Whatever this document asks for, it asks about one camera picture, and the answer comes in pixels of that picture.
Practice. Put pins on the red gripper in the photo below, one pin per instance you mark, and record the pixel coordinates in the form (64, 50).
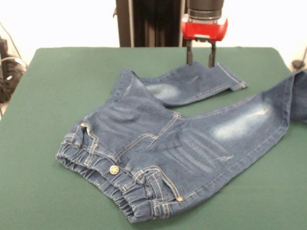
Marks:
(204, 30)

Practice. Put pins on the blue denim jeans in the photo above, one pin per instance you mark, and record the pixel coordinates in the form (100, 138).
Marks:
(168, 143)

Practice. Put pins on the dark green table cloth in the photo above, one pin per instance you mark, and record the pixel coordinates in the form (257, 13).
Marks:
(36, 107)

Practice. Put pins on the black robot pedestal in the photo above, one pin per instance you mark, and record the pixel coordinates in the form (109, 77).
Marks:
(148, 24)

